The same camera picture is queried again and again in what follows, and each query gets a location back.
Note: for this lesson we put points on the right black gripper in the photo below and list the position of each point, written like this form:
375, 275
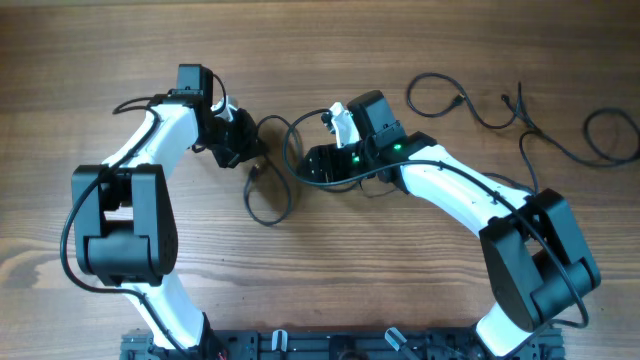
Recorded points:
327, 157

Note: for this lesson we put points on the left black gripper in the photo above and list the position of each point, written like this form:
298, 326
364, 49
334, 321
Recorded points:
247, 146

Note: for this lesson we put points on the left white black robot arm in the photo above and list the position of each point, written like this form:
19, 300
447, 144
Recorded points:
120, 236

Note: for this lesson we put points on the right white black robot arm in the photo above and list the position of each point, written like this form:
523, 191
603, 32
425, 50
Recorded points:
536, 256

